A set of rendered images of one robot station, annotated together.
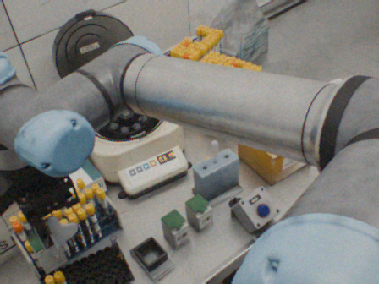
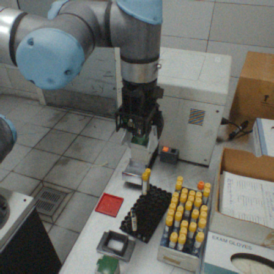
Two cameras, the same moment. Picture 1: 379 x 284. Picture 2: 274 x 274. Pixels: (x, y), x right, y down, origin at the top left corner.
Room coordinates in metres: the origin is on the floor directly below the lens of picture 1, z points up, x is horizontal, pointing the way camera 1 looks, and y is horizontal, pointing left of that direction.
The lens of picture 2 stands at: (0.86, -0.05, 1.53)
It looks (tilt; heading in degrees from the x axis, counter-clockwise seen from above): 41 degrees down; 142
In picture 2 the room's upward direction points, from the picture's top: straight up
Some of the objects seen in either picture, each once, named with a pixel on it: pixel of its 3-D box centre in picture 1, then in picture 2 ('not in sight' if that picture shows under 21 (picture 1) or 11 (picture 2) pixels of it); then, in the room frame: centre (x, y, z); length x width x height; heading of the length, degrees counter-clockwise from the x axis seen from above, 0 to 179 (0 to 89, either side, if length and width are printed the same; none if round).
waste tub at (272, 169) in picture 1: (275, 144); not in sight; (0.83, -0.21, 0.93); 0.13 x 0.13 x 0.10; 30
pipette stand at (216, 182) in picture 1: (216, 177); not in sight; (0.74, -0.06, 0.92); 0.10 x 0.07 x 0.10; 118
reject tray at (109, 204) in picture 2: not in sight; (109, 204); (0.45, 0.16, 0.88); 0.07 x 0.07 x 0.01; 34
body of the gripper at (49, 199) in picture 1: (35, 179); (138, 104); (0.50, 0.23, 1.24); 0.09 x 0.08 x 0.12; 121
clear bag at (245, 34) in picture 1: (236, 24); not in sight; (1.33, -0.19, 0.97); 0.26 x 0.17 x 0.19; 139
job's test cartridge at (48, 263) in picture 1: (46, 248); (141, 149); (0.48, 0.26, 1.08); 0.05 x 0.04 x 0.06; 31
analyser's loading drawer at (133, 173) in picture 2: not in sight; (141, 155); (0.37, 0.34, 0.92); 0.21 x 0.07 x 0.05; 124
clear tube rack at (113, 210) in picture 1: (68, 230); (185, 224); (0.64, 0.28, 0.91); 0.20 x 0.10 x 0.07; 124
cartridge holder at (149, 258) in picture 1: (151, 255); (115, 244); (0.57, 0.10, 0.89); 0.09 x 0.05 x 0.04; 34
